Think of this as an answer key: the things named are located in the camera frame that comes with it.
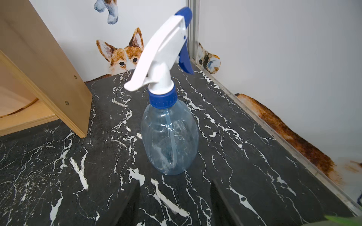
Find green pot red flowers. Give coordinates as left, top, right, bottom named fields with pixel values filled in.
left=303, top=215, right=362, bottom=226

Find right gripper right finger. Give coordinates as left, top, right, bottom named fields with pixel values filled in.
left=210, top=180, right=240, bottom=226

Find clear blue spray bottle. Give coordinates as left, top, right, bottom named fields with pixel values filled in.
left=124, top=7, right=199, bottom=175

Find wooden shelf rack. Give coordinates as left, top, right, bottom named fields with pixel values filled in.
left=1, top=1, right=92, bottom=138

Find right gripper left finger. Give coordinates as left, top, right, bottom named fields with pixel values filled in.
left=97, top=182, right=141, bottom=226

